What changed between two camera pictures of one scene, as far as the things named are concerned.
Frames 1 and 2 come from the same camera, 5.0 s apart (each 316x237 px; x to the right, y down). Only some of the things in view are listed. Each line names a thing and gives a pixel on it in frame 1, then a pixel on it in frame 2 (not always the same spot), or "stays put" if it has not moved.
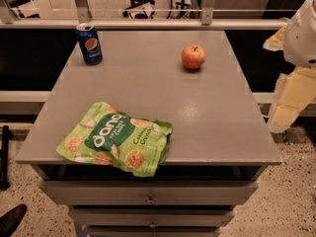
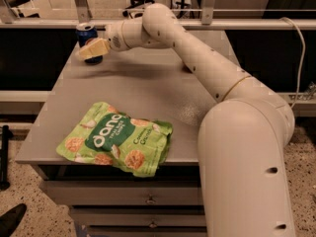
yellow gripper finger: [293, 92] to [115, 40]
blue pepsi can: [90, 43] stays put
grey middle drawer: [154, 217] stays put
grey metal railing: [207, 20] stays put
